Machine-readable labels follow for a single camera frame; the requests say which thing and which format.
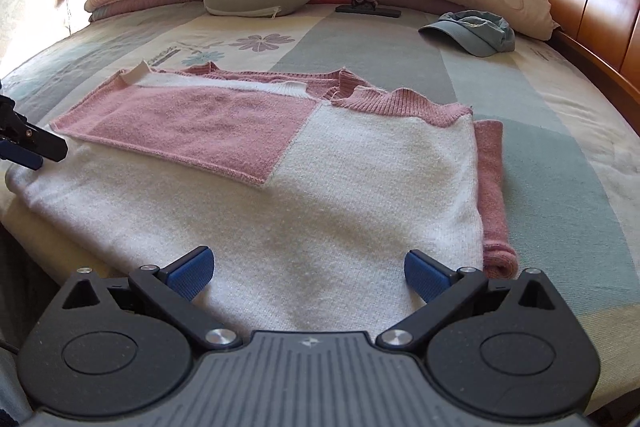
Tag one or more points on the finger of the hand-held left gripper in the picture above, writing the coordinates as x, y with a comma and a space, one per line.
22, 159
45, 146

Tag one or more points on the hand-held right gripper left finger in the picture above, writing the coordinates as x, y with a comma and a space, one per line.
192, 274

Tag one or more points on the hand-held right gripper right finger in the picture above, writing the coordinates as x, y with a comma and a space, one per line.
425, 277

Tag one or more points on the pink and white sweater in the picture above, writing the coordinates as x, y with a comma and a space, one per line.
350, 187

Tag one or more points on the blue cap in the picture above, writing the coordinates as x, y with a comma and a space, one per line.
475, 37

